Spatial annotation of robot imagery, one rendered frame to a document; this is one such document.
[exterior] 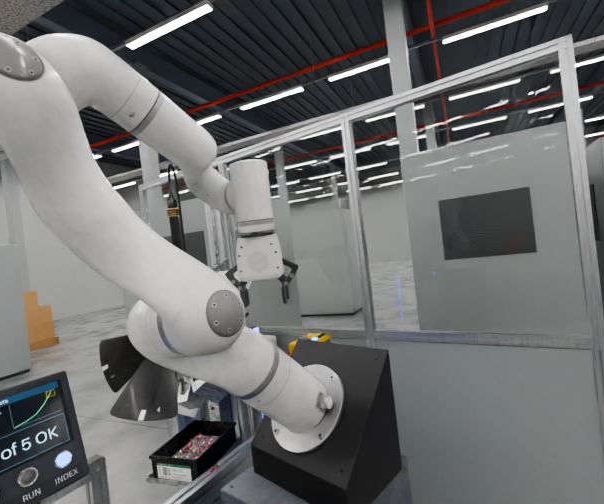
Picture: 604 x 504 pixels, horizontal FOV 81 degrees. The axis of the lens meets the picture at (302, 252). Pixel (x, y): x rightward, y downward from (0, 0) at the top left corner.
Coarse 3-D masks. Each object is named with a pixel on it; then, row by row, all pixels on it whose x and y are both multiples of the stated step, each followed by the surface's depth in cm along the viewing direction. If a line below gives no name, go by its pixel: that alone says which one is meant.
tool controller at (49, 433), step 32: (32, 384) 61; (64, 384) 64; (0, 416) 56; (32, 416) 59; (64, 416) 62; (0, 448) 55; (32, 448) 58; (64, 448) 61; (0, 480) 54; (64, 480) 60
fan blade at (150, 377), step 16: (144, 368) 126; (160, 368) 127; (128, 384) 123; (144, 384) 123; (160, 384) 124; (176, 384) 125; (128, 400) 119; (144, 400) 119; (160, 400) 120; (176, 400) 121; (128, 416) 116; (144, 416) 116; (160, 416) 116
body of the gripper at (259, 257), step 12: (240, 240) 78; (252, 240) 77; (264, 240) 77; (276, 240) 78; (240, 252) 78; (252, 252) 77; (264, 252) 77; (276, 252) 77; (240, 264) 78; (252, 264) 78; (264, 264) 78; (276, 264) 78; (240, 276) 78; (252, 276) 78; (264, 276) 78; (276, 276) 78
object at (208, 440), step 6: (204, 438) 116; (210, 438) 116; (186, 444) 115; (198, 444) 113; (210, 444) 113; (180, 450) 111; (192, 450) 110; (198, 450) 110; (204, 450) 110; (174, 456) 108; (180, 456) 108; (186, 456) 107; (192, 456) 107; (198, 456) 106
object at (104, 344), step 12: (120, 336) 144; (108, 348) 145; (120, 348) 143; (132, 348) 141; (108, 360) 144; (120, 360) 142; (132, 360) 142; (108, 372) 143; (120, 372) 142; (132, 372) 141; (108, 384) 142; (120, 384) 141
